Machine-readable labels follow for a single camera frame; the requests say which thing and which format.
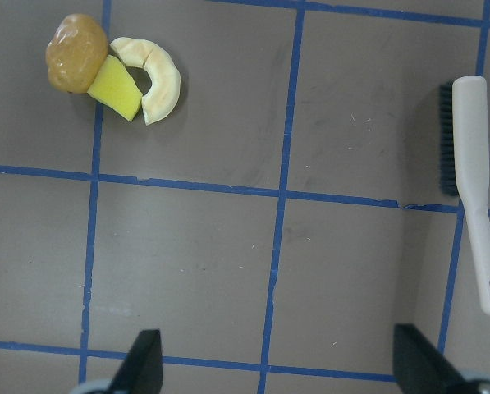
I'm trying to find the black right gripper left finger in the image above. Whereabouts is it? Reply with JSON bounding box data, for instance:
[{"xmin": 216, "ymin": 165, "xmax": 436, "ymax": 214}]
[{"xmin": 109, "ymin": 329, "xmax": 163, "ymax": 394}]

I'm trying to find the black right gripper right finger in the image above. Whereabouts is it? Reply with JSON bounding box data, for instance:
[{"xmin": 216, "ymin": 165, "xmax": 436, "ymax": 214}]
[{"xmin": 393, "ymin": 324, "xmax": 469, "ymax": 394}]

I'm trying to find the brown potato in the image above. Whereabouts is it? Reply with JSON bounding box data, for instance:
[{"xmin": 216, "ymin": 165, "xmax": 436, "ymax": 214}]
[{"xmin": 45, "ymin": 14, "xmax": 108, "ymax": 94}]

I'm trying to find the white hand brush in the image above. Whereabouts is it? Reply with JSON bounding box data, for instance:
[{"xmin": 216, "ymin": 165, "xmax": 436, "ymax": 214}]
[{"xmin": 438, "ymin": 75, "xmax": 490, "ymax": 316}]

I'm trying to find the pale bagel piece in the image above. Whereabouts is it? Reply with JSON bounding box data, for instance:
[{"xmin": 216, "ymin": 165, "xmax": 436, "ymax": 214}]
[{"xmin": 110, "ymin": 37, "xmax": 181, "ymax": 126}]

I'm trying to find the yellow sponge piece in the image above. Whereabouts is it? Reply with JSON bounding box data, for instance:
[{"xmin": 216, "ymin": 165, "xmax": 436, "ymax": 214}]
[{"xmin": 87, "ymin": 55, "xmax": 143, "ymax": 121}]

